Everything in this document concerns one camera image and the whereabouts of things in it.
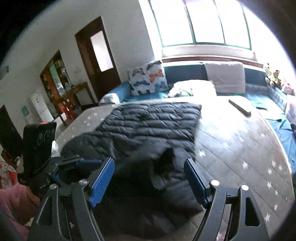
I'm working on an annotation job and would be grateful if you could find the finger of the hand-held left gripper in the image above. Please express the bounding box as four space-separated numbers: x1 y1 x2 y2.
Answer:
75 159 103 169
57 156 80 165

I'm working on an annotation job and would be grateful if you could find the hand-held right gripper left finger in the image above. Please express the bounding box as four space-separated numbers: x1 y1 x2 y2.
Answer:
28 157 115 241

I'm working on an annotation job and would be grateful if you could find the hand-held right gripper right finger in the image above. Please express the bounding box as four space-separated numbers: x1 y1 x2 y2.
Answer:
184 158 270 241

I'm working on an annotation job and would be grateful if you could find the black down jacket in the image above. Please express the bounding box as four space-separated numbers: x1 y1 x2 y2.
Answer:
60 101 204 239

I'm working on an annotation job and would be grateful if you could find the person's left forearm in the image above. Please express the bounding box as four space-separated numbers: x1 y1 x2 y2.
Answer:
0 183 41 234

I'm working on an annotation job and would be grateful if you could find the dark brown door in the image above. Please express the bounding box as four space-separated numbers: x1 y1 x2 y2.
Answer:
0 105 23 154

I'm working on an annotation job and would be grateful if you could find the white water dispenser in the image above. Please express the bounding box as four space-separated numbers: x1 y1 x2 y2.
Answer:
21 105 34 126

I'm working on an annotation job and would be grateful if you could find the floral print cloth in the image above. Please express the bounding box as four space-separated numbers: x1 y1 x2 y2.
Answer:
0 160 18 188

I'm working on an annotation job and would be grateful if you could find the white refrigerator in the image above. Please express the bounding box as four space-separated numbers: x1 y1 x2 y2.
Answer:
30 91 55 123

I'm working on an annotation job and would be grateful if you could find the red stool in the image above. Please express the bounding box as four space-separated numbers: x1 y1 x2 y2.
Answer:
60 101 75 120

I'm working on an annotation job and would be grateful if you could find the wooden display cabinet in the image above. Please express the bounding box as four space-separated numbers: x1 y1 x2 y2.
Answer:
40 50 73 112

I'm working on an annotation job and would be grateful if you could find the flat grey box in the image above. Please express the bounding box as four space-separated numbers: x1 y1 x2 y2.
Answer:
228 98 252 117

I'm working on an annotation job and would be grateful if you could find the white printed pillow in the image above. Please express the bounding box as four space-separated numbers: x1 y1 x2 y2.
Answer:
167 80 216 98

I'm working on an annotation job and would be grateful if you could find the dark wooden door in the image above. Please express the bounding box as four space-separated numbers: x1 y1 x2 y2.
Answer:
75 16 122 105

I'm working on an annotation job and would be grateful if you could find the butterfly print pillow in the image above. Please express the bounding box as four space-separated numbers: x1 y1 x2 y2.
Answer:
127 60 169 96

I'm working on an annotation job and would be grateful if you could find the white back cushion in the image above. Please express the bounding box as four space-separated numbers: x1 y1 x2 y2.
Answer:
205 61 246 94

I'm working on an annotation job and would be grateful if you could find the blue sofa bed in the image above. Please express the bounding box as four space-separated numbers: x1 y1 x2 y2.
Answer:
99 61 296 160

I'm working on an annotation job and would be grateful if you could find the clear plastic toy bag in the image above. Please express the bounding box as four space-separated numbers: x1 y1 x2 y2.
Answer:
285 94 296 126

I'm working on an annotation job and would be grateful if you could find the pink plush toy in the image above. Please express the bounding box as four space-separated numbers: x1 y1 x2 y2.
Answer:
281 82 295 96

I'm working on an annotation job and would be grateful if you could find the brown teddy bear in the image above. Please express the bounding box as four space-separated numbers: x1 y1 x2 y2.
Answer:
269 70 281 87

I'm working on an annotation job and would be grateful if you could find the green framed window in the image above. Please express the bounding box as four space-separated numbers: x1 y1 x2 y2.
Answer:
148 0 252 50

